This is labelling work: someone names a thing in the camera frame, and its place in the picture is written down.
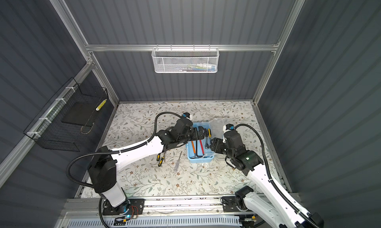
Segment light blue plastic toolbox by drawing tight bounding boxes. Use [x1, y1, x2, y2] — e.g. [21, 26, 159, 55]
[186, 118, 229, 163]

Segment orange handled hex key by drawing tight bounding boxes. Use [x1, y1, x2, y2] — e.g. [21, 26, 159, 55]
[191, 141, 197, 156]

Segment large black hex key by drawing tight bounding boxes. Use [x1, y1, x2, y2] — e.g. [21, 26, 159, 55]
[193, 127, 203, 158]

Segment yellow black small screwdriver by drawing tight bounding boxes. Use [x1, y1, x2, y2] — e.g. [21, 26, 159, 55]
[156, 152, 166, 167]

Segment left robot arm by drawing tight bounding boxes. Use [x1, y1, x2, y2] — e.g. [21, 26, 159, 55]
[88, 115, 209, 218]

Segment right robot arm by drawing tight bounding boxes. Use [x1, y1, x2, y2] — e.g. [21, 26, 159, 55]
[211, 130, 324, 228]

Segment items in white basket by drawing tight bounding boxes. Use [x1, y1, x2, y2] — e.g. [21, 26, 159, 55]
[177, 63, 217, 73]

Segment white perforated front panel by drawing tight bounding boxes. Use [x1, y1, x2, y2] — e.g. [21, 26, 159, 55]
[66, 215, 243, 228]

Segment yellow green marker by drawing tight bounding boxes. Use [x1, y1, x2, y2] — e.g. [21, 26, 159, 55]
[96, 99, 107, 111]

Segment black pad in basket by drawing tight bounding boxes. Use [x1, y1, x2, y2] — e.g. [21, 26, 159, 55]
[61, 102, 100, 127]

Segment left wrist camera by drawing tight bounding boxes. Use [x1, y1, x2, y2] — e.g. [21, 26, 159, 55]
[182, 112, 193, 121]

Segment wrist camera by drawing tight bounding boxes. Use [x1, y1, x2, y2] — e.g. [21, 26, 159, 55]
[223, 124, 234, 133]
[182, 112, 193, 121]

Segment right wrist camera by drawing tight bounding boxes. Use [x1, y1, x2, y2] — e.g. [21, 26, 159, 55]
[223, 124, 234, 133]

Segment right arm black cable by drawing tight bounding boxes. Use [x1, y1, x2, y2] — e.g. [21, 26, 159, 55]
[235, 123, 320, 228]

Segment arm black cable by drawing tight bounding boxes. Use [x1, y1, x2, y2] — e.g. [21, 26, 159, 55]
[66, 111, 184, 188]
[235, 123, 320, 228]

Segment white wire mesh basket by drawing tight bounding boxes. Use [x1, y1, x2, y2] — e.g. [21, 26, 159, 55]
[151, 49, 220, 74]

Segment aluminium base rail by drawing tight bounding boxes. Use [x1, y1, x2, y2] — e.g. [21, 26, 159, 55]
[60, 195, 252, 219]

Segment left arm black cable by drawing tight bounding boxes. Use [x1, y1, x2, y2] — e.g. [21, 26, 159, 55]
[66, 111, 184, 188]

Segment black wire basket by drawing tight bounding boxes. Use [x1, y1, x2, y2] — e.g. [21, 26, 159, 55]
[24, 79, 108, 152]

